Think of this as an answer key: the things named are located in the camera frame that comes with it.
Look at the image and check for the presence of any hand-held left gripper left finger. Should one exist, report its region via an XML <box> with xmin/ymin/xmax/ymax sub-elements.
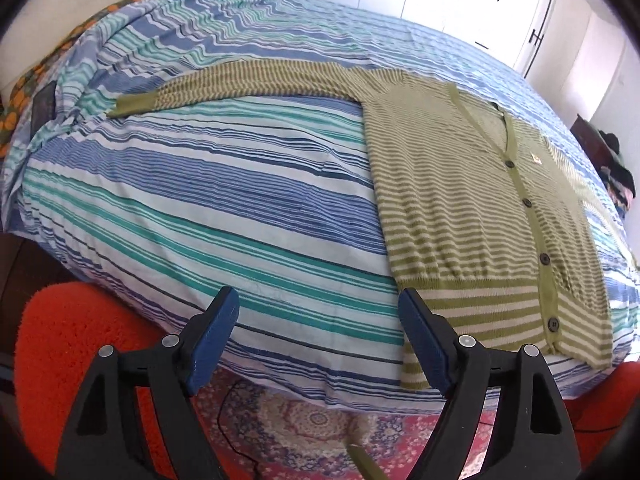
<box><xmin>54</xmin><ymin>286</ymin><xmax>241</xmax><ymax>480</ymax></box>

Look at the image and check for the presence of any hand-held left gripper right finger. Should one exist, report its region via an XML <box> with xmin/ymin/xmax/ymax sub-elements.
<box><xmin>398</xmin><ymin>287</ymin><xmax>583</xmax><ymax>480</ymax></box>

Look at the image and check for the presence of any green striped cardigan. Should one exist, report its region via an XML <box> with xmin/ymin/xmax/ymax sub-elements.
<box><xmin>109</xmin><ymin>59</ymin><xmax>640</xmax><ymax>391</ymax></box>

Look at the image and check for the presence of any pile of dark clothes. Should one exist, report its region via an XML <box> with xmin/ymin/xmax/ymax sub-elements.
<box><xmin>595</xmin><ymin>130</ymin><xmax>640</xmax><ymax>221</ymax></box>

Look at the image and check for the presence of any patterned red carpet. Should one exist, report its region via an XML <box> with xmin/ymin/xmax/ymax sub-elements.
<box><xmin>190</xmin><ymin>379</ymin><xmax>501</xmax><ymax>480</ymax></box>

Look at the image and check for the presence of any red fluffy rug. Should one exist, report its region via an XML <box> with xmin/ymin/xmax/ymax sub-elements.
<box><xmin>14</xmin><ymin>282</ymin><xmax>201</xmax><ymax>480</ymax></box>

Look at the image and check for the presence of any blue striped bed sheet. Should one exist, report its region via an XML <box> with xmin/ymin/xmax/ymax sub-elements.
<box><xmin>0</xmin><ymin>0</ymin><xmax>640</xmax><ymax>413</ymax></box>

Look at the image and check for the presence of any dark wooden furniture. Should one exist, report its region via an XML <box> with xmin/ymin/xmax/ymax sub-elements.
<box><xmin>572</xmin><ymin>114</ymin><xmax>621</xmax><ymax>171</ymax></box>

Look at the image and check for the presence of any orange patterned cloth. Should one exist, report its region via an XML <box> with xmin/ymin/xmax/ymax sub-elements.
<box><xmin>0</xmin><ymin>0</ymin><xmax>251</xmax><ymax>158</ymax></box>

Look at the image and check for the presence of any thin black floor cable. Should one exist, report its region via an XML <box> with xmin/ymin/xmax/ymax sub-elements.
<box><xmin>217</xmin><ymin>382</ymin><xmax>262</xmax><ymax>480</ymax></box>

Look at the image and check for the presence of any olive green strap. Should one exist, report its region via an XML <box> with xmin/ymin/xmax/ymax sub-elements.
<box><xmin>347</xmin><ymin>442</ymin><xmax>388</xmax><ymax>480</ymax></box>

